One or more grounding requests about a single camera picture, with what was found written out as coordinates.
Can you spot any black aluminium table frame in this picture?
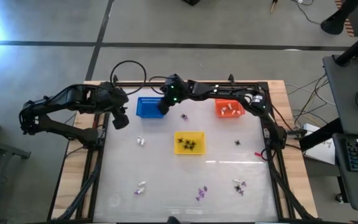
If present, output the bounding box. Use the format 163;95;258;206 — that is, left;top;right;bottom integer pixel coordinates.
50;81;316;223

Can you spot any yellow plastic basket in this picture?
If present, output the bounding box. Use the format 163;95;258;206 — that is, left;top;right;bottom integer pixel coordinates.
173;131;206;156

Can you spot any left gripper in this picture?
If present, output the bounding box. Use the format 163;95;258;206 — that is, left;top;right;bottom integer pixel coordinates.
104;83;130;130

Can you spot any person's shoe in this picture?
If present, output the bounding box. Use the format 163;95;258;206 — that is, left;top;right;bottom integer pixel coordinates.
320;12;349;35

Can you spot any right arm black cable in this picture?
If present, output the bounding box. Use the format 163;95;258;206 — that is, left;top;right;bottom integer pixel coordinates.
149;75;169;95

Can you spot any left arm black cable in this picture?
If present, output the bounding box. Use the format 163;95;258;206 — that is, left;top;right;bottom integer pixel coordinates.
110;60;147;94

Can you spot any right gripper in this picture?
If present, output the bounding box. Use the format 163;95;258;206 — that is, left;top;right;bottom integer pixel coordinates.
157;74;188;116

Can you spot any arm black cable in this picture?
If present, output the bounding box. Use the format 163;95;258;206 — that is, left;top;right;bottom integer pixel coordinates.
149;75;169;95
110;60;147;94

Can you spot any orange plastic basket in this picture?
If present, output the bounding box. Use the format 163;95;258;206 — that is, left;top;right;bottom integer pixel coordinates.
214;98;246;119

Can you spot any grey side stand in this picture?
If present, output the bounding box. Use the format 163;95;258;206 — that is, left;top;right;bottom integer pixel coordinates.
0;136;32;224

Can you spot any red striped mat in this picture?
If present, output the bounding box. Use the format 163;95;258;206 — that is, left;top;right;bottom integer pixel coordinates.
335;0;356;37

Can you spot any black desk foot bar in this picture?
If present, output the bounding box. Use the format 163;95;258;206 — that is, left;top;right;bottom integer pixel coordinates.
299;118;344;152

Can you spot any white printed paper sheet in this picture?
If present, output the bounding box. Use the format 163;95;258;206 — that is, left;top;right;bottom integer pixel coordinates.
303;136;336;166

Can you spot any blue plastic basket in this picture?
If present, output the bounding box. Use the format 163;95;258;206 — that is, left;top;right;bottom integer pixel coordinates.
135;96;165;119

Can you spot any person's leg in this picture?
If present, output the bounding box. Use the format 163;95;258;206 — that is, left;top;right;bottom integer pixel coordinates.
337;0;358;20

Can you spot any black floor cable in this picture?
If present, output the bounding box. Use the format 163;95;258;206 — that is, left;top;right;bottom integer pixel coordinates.
286;73;335;125

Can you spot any black monitor pole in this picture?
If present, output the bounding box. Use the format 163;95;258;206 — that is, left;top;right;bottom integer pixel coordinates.
335;24;358;67

